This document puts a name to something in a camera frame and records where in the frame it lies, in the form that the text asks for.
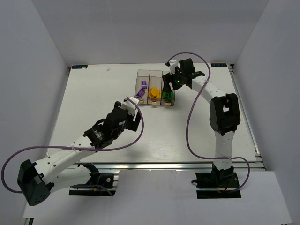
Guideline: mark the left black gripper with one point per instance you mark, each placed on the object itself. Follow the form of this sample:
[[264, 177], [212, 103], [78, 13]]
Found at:
[[129, 119]]

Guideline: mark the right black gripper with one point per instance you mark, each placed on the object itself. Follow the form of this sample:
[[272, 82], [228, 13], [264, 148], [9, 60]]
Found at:
[[168, 78]]

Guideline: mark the green lego two-by-two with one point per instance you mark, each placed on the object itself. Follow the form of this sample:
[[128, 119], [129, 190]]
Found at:
[[166, 95]]

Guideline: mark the orange curved lego brick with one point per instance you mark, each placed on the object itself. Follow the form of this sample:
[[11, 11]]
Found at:
[[152, 93]]

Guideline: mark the purple small lego brick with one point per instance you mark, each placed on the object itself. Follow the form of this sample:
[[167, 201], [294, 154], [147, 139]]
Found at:
[[144, 84]]

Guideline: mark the purple long lego brick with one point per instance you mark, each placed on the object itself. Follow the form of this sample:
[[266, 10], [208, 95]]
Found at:
[[140, 93]]

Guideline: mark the green lego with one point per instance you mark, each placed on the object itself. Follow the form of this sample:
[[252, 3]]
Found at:
[[172, 95]]

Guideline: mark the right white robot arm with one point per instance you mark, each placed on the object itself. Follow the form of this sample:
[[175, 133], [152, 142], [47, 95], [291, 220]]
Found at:
[[224, 116]]

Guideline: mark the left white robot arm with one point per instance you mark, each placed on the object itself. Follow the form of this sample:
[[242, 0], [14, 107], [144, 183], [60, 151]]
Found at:
[[37, 180]]

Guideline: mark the right blue corner label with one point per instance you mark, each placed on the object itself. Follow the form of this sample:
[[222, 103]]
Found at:
[[218, 64]]

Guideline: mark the blue corner label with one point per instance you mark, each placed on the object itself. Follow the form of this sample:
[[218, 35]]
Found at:
[[79, 66], [218, 64]]

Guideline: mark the left blue corner label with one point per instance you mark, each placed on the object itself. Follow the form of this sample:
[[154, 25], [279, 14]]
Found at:
[[79, 66]]

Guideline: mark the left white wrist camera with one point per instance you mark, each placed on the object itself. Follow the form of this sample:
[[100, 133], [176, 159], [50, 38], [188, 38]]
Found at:
[[127, 105]]

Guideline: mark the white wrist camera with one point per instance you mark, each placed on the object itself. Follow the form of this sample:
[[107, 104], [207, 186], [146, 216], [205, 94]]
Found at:
[[127, 105], [173, 66]]

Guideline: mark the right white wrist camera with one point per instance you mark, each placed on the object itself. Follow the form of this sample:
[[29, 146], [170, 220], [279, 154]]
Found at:
[[173, 66]]

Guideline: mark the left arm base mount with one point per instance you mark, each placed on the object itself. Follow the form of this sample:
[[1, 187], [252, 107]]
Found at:
[[98, 184]]

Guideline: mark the aluminium front rail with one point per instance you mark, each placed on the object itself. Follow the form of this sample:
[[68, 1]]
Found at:
[[237, 165]]

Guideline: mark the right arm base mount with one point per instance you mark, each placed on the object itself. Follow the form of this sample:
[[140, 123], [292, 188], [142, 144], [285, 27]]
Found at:
[[217, 184]]

